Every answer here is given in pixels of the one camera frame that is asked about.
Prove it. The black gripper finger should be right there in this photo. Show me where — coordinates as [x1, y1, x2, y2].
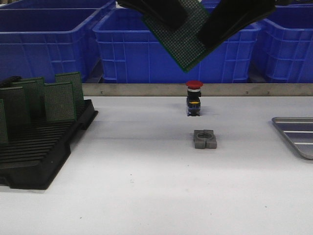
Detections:
[117, 0, 188, 30]
[197, 0, 275, 50]

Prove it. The green perforated circuit board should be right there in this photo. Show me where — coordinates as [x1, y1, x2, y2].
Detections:
[142, 0, 211, 72]
[55, 71, 85, 106]
[44, 82, 76, 122]

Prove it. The silver metal tray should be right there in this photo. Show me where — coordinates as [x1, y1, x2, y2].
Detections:
[272, 117, 313, 160]

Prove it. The green board behind left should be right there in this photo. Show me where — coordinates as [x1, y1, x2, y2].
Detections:
[11, 77, 45, 118]

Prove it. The dark green board left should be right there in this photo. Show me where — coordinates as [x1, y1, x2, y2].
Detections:
[0, 87, 31, 133]

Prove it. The black slotted board rack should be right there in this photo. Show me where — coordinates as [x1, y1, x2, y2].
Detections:
[0, 76, 99, 190]

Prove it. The green board at left edge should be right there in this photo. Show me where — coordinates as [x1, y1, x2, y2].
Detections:
[0, 99, 9, 145]

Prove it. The far right blue crate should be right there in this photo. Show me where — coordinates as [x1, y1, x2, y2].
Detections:
[199, 0, 313, 8]

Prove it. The centre blue plastic crate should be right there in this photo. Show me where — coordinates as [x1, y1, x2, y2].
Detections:
[93, 8, 260, 84]

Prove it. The blue plastic crate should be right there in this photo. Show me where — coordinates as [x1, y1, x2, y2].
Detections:
[0, 8, 102, 83]
[251, 5, 313, 83]
[93, 8, 260, 84]

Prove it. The right blue plastic crate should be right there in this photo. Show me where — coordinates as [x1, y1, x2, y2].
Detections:
[251, 5, 313, 83]

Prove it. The red emergency stop button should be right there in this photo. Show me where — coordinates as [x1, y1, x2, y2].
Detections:
[186, 80, 203, 117]

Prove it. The grey split clamp block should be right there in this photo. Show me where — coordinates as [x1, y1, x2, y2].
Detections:
[193, 130, 218, 149]

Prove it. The left blue plastic crate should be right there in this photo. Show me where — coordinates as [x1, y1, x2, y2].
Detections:
[0, 8, 102, 83]

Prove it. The far left blue crate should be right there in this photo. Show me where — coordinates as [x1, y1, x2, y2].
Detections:
[0, 0, 116, 10]

